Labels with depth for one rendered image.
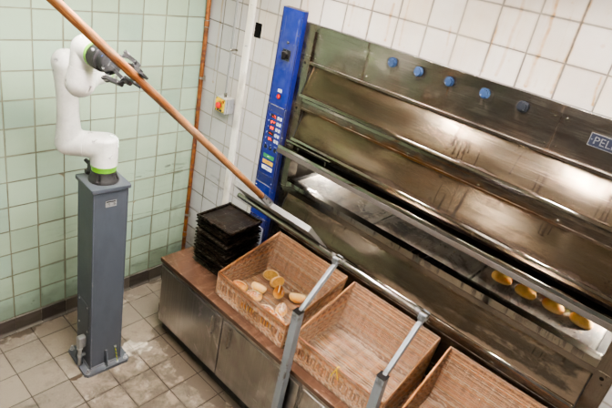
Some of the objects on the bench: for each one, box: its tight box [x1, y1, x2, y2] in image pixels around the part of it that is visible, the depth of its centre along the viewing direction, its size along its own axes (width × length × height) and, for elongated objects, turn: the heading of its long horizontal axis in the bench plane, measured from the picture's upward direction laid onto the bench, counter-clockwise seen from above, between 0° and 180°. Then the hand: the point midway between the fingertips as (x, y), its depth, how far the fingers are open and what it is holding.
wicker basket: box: [216, 231, 348, 349], centre depth 287 cm, size 49×56×28 cm
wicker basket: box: [293, 281, 441, 408], centre depth 254 cm, size 49×56×28 cm
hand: (136, 77), depth 169 cm, fingers closed on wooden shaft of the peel, 3 cm apart
